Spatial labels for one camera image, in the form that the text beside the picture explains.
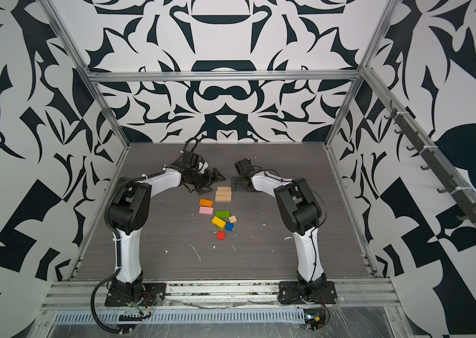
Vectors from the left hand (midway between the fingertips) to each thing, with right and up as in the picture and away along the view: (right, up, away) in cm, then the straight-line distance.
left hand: (221, 179), depth 97 cm
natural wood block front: (+1, -9, +2) cm, 9 cm away
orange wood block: (-8, -10, -1) cm, 13 cm away
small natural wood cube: (+5, -17, -6) cm, 19 cm away
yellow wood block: (0, -18, -8) cm, 19 cm away
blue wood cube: (+4, -20, -7) cm, 21 cm away
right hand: (+10, -2, +5) cm, 11 cm away
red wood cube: (+1, -23, -8) cm, 24 cm away
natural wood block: (+1, -7, +1) cm, 7 cm away
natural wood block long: (+1, -5, +1) cm, 5 cm away
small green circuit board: (+33, -45, -26) cm, 62 cm away
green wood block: (+1, -16, -1) cm, 16 cm away
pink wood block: (-7, -13, -3) cm, 15 cm away
